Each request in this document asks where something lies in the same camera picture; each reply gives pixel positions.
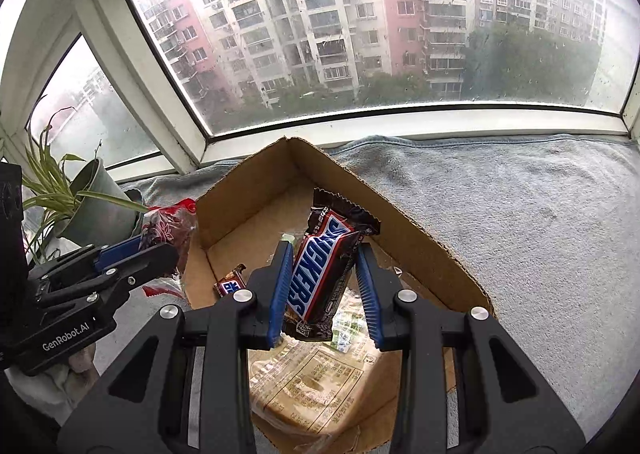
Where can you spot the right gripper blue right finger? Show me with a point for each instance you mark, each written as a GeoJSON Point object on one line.
{"type": "Point", "coordinates": [378, 289]}

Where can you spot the snickers bar chinese label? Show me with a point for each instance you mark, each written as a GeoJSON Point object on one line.
{"type": "Point", "coordinates": [231, 282]}

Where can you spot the grey blanket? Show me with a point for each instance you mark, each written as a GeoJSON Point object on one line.
{"type": "Point", "coordinates": [549, 227]}

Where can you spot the green pot saucer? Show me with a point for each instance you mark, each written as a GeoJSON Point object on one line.
{"type": "Point", "coordinates": [136, 197]}

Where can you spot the bread loaf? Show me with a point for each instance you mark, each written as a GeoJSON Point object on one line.
{"type": "Point", "coordinates": [338, 396]}

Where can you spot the brown cardboard box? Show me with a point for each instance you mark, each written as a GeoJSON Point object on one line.
{"type": "Point", "coordinates": [242, 217]}

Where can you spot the small green candy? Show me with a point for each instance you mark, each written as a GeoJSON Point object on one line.
{"type": "Point", "coordinates": [288, 237]}

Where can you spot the snickers bar english label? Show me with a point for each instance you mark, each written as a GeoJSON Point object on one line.
{"type": "Point", "coordinates": [325, 256]}

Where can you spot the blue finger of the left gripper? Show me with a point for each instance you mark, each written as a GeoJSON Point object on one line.
{"type": "Point", "coordinates": [110, 255]}
{"type": "Point", "coordinates": [135, 268]}

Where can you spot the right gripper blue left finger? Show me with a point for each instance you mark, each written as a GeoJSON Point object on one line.
{"type": "Point", "coordinates": [270, 286]}

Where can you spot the spider plant in green pot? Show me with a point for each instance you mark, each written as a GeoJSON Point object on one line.
{"type": "Point", "coordinates": [53, 191]}

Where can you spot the red clear snack bag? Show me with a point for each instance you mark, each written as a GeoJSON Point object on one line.
{"type": "Point", "coordinates": [173, 225]}

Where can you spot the white gloved left hand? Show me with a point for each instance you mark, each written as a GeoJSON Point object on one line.
{"type": "Point", "coordinates": [57, 391]}

